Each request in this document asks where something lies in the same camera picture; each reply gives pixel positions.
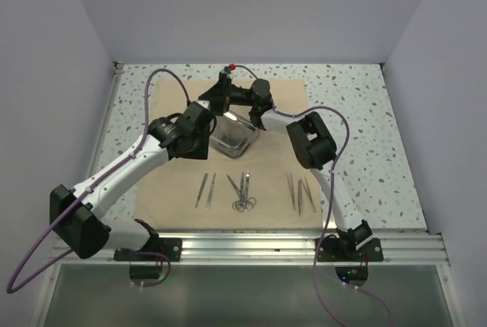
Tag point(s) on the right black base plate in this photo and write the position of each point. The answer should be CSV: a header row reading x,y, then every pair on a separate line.
x,y
333,249

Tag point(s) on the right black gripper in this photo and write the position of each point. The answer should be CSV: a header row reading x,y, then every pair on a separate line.
x,y
220,95

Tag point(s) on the steel ring-handled forceps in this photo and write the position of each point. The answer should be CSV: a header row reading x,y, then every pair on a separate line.
x,y
239,203
249,201

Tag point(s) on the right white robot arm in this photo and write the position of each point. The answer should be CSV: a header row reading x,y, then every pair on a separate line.
x,y
313,145

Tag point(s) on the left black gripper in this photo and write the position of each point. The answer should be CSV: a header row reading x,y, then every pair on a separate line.
x,y
201,153

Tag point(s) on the steel scalpel handle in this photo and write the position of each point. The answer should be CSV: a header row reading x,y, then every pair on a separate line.
x,y
309,194

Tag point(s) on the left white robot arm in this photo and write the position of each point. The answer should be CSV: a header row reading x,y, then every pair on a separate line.
x,y
76,215

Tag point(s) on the beige cloth wrap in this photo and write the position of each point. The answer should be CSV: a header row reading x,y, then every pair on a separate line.
x,y
264,189

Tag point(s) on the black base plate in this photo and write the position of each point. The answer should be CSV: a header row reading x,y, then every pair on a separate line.
x,y
333,249
171,247

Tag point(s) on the aluminium mounting rail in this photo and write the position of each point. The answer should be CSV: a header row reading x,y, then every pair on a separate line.
x,y
297,248

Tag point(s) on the steel instrument tray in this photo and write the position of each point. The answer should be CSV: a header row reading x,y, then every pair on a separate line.
x,y
233,135

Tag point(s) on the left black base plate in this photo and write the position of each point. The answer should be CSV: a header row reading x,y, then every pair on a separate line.
x,y
171,247

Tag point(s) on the steel pointed tweezers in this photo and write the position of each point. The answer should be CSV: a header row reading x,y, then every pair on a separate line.
x,y
291,189

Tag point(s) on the steel ring-handled scissors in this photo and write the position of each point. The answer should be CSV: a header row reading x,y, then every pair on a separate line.
x,y
241,187

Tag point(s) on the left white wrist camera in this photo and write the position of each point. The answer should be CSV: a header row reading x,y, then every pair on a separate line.
x,y
204,103

